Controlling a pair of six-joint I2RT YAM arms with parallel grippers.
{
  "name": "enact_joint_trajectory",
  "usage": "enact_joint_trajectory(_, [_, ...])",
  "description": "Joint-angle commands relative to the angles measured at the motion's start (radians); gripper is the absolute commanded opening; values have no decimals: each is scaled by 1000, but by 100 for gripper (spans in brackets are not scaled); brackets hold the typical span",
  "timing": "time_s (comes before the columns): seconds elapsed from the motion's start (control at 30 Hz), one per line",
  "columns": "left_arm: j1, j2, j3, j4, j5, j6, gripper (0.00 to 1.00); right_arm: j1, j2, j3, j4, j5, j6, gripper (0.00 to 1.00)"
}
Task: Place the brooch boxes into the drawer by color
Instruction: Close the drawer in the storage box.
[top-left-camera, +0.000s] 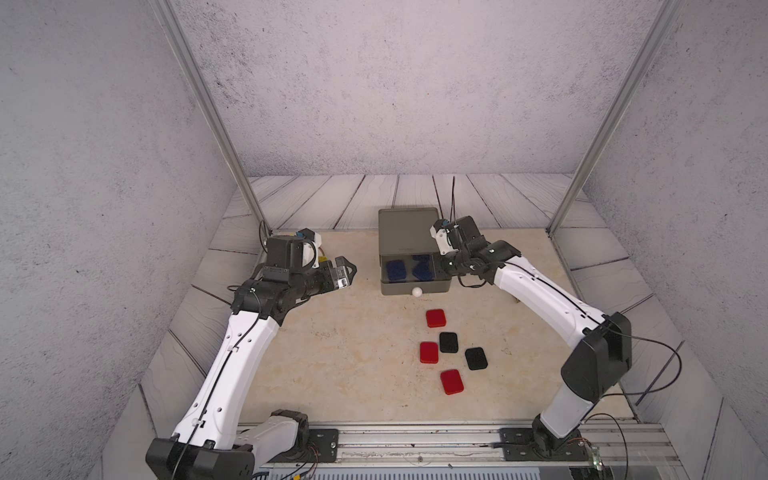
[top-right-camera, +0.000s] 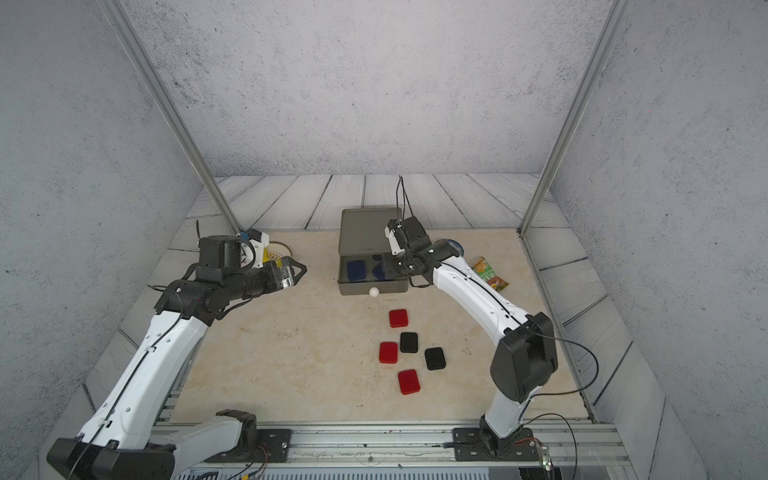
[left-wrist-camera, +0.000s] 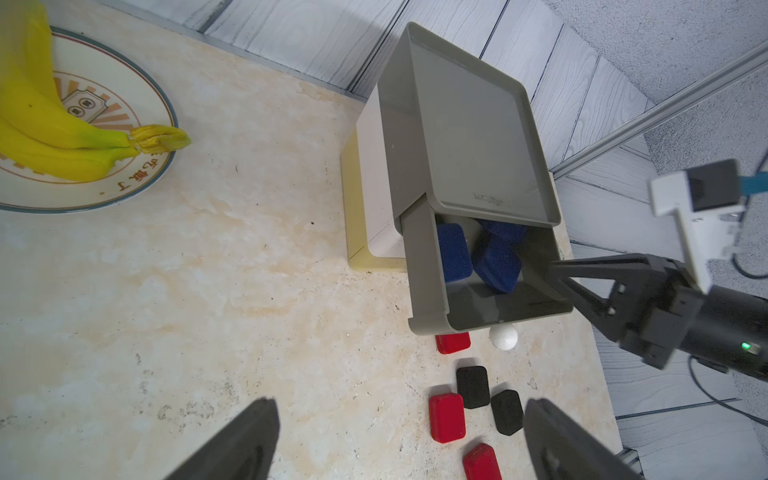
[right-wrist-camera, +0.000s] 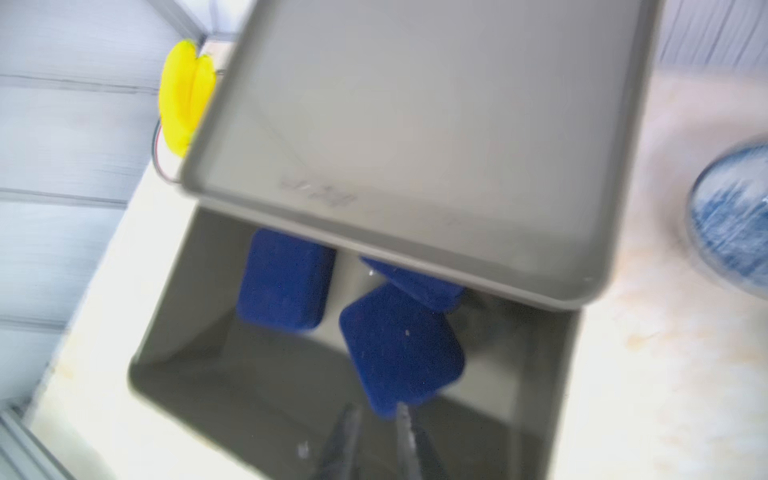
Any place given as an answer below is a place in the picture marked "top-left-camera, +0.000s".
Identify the grey top drawer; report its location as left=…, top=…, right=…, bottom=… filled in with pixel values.
left=381, top=253, right=452, bottom=296

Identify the blue brooch box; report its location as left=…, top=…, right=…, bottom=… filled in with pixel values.
left=385, top=259, right=407, bottom=283
left=412, top=255, right=435, bottom=282

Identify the red brooch box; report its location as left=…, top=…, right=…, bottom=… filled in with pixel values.
left=440, top=369, right=465, bottom=395
left=425, top=309, right=447, bottom=328
left=419, top=342, right=440, bottom=364

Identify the black brooch box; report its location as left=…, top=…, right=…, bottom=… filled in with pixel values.
left=465, top=347, right=488, bottom=371
left=439, top=332, right=459, bottom=354

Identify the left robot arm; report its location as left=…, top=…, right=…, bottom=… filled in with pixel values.
left=145, top=229, right=357, bottom=479

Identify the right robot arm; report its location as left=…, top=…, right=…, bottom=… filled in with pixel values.
left=430, top=216, right=632, bottom=459

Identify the three-drawer storage cabinet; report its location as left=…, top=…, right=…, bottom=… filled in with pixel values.
left=378, top=207, right=440, bottom=269

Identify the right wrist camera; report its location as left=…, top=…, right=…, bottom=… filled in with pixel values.
left=430, top=219, right=454, bottom=256

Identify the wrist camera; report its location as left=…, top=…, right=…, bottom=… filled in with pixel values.
left=430, top=219, right=454, bottom=256
left=296, top=228, right=322, bottom=269

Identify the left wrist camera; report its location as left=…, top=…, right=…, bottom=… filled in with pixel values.
left=296, top=228, right=322, bottom=269

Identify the right metal frame post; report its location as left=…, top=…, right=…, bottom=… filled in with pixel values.
left=546, top=0, right=685, bottom=238

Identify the metal frame post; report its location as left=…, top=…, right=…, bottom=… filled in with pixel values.
left=150, top=0, right=270, bottom=232
left=546, top=0, right=685, bottom=238

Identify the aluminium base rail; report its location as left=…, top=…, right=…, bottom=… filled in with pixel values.
left=258, top=414, right=687, bottom=479

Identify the left metal frame post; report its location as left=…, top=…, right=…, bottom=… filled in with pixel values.
left=150, top=0, right=270, bottom=232

